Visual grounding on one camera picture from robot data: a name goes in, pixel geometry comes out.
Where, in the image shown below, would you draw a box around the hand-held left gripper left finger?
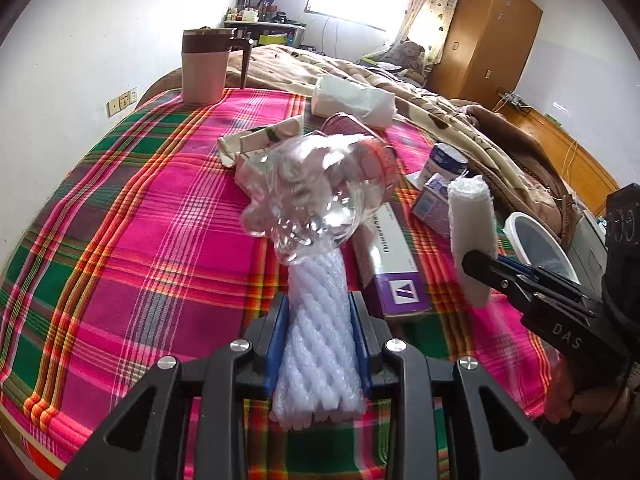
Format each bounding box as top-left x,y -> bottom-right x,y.
60,292 -> 289,480

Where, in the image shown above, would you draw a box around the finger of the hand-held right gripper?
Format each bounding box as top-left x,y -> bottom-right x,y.
461,250 -> 539,311
497,255 -> 601,307

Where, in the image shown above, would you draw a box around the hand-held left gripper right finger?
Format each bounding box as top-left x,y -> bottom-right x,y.
349,290 -> 576,480

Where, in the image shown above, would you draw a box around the white foam net sleeve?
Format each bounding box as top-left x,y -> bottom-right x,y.
270,247 -> 366,431

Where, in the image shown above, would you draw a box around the white gauze roll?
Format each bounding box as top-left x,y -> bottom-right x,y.
446,174 -> 499,309

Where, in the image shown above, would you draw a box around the person's right hand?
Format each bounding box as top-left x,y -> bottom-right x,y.
542,357 -> 640,425

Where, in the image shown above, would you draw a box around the purple and white box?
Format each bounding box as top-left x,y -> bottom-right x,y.
352,203 -> 433,318

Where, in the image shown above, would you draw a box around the small blue and white box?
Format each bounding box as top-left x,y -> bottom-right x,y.
410,172 -> 458,241

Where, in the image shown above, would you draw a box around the brown blanket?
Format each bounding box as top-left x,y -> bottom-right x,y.
445,100 -> 583,251

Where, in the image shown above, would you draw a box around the white and blue round tub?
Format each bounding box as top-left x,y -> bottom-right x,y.
427,142 -> 469,178

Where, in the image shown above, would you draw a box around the clear crumpled plastic bottle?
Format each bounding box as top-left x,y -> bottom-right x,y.
237,132 -> 401,266

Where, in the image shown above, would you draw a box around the pink plaid blanket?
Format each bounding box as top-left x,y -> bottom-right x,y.
0,87 -> 556,480

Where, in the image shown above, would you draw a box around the white tissue pack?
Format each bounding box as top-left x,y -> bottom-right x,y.
311,75 -> 397,130

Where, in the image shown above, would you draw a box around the wooden wardrobe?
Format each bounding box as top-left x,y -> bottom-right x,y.
425,0 -> 544,106

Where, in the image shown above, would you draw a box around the brown teddy bear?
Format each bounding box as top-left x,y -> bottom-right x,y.
387,40 -> 428,83

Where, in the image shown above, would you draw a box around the patterned curtain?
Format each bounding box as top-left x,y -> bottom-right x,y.
395,0 -> 466,66

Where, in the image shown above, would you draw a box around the beige patterned blanket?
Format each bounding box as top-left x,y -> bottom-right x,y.
225,44 -> 531,201

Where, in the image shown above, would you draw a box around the pink cup with brown lid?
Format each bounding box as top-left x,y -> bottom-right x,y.
181,29 -> 236,107

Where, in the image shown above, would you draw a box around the bottles and jars on shelf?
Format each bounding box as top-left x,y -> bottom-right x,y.
225,0 -> 301,23

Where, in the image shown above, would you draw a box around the wall socket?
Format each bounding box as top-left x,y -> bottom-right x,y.
106,87 -> 138,117

